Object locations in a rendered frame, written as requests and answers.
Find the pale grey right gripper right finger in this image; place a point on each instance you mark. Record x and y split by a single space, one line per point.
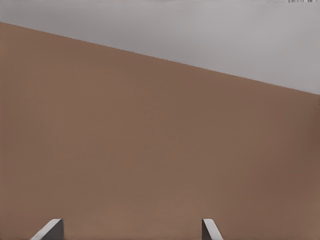
210 231

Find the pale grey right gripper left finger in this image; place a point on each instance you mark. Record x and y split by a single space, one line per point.
53 231

